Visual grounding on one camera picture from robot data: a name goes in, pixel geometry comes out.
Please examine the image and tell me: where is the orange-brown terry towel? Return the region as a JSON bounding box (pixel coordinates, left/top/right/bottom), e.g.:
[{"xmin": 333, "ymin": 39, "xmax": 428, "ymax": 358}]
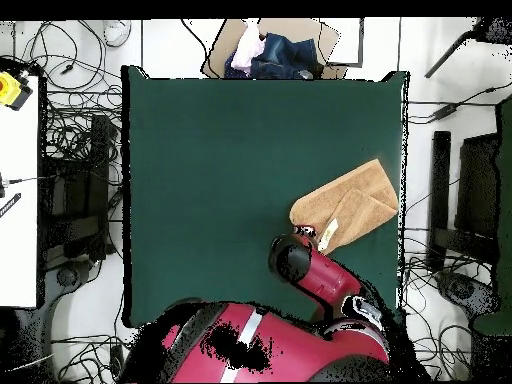
[{"xmin": 288, "ymin": 158, "xmax": 400, "ymax": 256}]

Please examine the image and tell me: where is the dark green table cloth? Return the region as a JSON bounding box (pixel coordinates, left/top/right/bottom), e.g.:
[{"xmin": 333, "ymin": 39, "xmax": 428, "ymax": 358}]
[{"xmin": 121, "ymin": 65, "xmax": 410, "ymax": 328}]

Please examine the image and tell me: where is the blue denim garment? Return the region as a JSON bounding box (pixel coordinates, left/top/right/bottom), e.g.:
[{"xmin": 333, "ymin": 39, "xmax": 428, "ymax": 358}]
[{"xmin": 223, "ymin": 33, "xmax": 322, "ymax": 80}]

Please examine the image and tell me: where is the black chair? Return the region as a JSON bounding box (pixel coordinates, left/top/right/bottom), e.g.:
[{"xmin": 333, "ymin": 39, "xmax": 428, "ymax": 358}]
[{"xmin": 426, "ymin": 130, "xmax": 502, "ymax": 274}]

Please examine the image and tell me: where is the pink garment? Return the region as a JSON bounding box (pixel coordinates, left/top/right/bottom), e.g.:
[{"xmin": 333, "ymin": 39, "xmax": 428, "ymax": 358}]
[{"xmin": 230, "ymin": 18, "xmax": 266, "ymax": 76}]

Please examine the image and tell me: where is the brown cardboard box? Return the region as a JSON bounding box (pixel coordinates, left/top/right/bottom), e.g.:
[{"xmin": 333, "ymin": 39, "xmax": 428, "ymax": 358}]
[{"xmin": 200, "ymin": 17, "xmax": 350, "ymax": 80}]

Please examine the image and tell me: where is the black power strip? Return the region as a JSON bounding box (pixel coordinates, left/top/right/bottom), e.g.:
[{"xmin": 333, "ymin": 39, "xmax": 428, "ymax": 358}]
[{"xmin": 109, "ymin": 344, "xmax": 126, "ymax": 381}]

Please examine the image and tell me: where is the white shoe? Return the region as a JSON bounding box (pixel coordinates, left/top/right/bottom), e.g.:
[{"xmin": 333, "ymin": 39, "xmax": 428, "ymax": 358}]
[{"xmin": 102, "ymin": 19, "xmax": 132, "ymax": 48}]

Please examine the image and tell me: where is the white side table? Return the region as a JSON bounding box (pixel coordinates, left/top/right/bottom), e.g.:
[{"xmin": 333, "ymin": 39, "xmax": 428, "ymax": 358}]
[{"xmin": 0, "ymin": 75, "xmax": 41, "ymax": 309}]

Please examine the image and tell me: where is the yellow emergency stop box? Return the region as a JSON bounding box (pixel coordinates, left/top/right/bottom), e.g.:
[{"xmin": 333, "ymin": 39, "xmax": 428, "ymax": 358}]
[{"xmin": 0, "ymin": 70, "xmax": 34, "ymax": 112}]

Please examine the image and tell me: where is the black cable tangle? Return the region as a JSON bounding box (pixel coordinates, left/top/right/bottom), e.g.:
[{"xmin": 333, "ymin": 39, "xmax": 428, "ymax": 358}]
[
  {"xmin": 21, "ymin": 19, "xmax": 124, "ymax": 259},
  {"xmin": 51, "ymin": 327, "xmax": 133, "ymax": 383},
  {"xmin": 399, "ymin": 235, "xmax": 497, "ymax": 382}
]

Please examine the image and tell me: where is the black stand frame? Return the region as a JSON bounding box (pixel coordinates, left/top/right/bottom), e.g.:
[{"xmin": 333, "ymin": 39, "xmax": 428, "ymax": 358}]
[{"xmin": 46, "ymin": 114, "xmax": 114, "ymax": 263}]

